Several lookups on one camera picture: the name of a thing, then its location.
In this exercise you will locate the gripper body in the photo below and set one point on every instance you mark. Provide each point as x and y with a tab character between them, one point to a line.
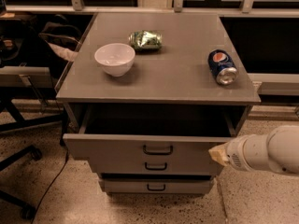
235	154

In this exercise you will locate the grey top drawer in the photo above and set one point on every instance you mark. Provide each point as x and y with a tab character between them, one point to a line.
119	132

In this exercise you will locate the grey drawer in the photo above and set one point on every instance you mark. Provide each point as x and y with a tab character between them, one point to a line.
119	132
173	168
173	186

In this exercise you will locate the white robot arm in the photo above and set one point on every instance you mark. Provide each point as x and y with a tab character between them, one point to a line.
276	152

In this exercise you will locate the grey drawer cabinet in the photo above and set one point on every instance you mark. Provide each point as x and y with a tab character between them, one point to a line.
177	74

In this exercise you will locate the grey middle drawer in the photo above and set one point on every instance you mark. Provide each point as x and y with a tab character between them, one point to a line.
173	168

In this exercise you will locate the grey bottom drawer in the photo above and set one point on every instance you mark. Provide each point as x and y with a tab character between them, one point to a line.
173	186

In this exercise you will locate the blue pepsi can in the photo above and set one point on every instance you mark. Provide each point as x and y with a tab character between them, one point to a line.
222	67

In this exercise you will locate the green crumpled chip bag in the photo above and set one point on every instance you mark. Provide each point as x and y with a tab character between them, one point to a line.
145	40

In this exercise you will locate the white ceramic bowl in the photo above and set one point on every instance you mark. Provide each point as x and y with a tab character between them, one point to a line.
116	59

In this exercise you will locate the dark jacket on chair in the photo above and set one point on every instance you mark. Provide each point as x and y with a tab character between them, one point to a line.
62	37

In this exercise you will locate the grey side desk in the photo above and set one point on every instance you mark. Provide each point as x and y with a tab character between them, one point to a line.
23	76

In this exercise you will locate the black middle drawer handle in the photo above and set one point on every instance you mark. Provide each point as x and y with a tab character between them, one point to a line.
155	167

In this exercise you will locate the black drawer handle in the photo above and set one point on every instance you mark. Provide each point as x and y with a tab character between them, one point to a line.
160	187
157	151
155	167

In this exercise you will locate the black top drawer handle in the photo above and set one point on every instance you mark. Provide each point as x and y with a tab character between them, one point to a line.
157	151

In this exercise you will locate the black bottom drawer handle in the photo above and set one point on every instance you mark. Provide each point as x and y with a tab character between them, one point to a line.
160	187

